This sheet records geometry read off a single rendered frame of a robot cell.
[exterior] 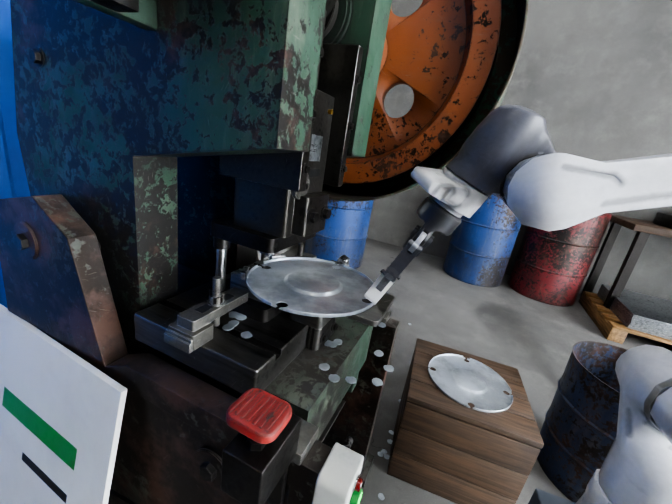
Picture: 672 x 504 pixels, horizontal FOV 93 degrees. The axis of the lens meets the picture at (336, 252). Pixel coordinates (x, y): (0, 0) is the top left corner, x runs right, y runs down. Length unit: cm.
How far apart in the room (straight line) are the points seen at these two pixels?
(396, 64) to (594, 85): 317
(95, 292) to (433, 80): 93
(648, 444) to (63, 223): 109
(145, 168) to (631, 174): 74
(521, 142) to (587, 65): 352
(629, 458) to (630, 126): 355
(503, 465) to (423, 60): 121
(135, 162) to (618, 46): 396
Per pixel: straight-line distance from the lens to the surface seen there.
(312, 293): 66
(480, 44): 97
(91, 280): 79
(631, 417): 77
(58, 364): 92
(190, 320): 62
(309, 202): 63
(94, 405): 84
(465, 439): 124
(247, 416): 44
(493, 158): 55
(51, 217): 81
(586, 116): 402
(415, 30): 104
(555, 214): 49
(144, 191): 72
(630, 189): 52
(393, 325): 95
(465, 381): 131
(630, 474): 77
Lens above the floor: 108
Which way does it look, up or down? 18 degrees down
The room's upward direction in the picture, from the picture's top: 9 degrees clockwise
